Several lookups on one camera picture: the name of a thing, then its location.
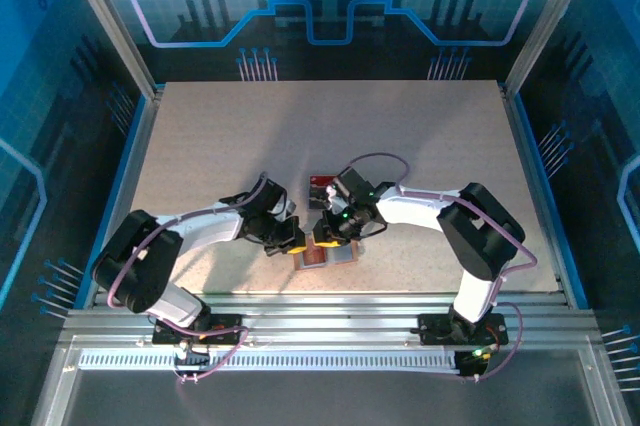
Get black controller board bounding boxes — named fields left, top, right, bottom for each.
left=172, top=343, right=211, bottom=377
left=457, top=345, right=501, bottom=378

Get blue edge strip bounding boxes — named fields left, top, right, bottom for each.
left=73, top=93, right=151, bottom=310
left=513, top=93, right=590, bottom=310

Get aluminium frame cross rails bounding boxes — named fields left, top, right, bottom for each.
left=59, top=293, right=604, bottom=350

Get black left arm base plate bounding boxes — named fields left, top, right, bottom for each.
left=151, top=313, right=245, bottom=346

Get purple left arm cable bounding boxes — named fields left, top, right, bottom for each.
left=107, top=171, right=269, bottom=385

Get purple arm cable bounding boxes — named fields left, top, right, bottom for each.
left=107, top=171, right=269, bottom=385
left=347, top=152, right=540, bottom=383

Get white slotted cable duct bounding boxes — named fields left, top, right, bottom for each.
left=77, top=349, right=462, bottom=373

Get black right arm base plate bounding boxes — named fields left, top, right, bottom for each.
left=416, top=313, right=510, bottom=346

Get aluminium side rail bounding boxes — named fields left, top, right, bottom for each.
left=89, top=85, right=166, bottom=310
left=499, top=83, right=576, bottom=310

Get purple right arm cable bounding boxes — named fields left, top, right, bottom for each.
left=347, top=152, right=540, bottom=383

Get aluminium frame post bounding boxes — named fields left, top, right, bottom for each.
left=502, top=0, right=605, bottom=97
left=55, top=0, right=162, bottom=100

